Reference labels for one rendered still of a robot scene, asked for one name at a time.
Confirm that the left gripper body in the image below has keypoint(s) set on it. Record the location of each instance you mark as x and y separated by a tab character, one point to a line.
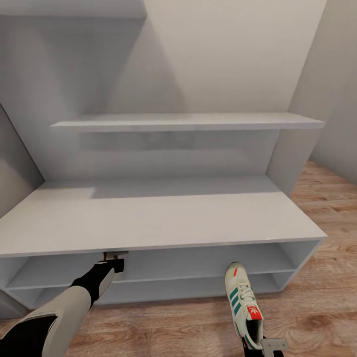
118	265

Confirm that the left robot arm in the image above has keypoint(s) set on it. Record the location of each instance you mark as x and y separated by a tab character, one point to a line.
49	330

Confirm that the gym shoe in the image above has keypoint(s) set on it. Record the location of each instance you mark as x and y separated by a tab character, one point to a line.
247	317

